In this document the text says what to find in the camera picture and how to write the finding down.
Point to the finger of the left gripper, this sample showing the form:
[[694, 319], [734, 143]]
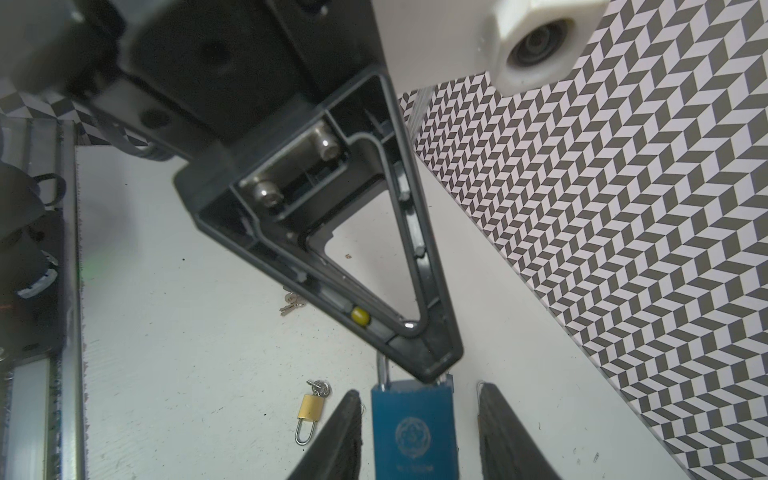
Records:
[[326, 199]]

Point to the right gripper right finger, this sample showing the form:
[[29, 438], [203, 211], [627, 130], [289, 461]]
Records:
[[507, 451]]

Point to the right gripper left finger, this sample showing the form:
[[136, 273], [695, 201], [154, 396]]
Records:
[[336, 453]]

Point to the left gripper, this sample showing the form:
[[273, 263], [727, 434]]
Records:
[[185, 74]]

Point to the small brass padlock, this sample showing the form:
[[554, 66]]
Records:
[[310, 411]]

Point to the black padlock with keys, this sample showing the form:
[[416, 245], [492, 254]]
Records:
[[293, 302]]

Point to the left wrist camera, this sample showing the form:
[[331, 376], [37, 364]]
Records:
[[520, 45]]

